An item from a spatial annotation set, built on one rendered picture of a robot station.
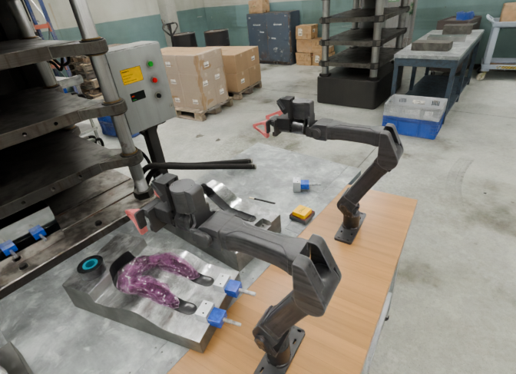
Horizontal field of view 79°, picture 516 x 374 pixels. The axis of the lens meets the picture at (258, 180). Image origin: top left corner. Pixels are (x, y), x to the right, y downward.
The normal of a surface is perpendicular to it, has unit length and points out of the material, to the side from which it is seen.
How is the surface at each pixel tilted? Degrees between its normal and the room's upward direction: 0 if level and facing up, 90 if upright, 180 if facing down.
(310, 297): 90
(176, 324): 0
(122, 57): 90
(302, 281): 90
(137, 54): 90
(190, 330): 0
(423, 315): 0
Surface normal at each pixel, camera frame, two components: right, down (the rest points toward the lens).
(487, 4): -0.61, 0.47
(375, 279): -0.09, -0.85
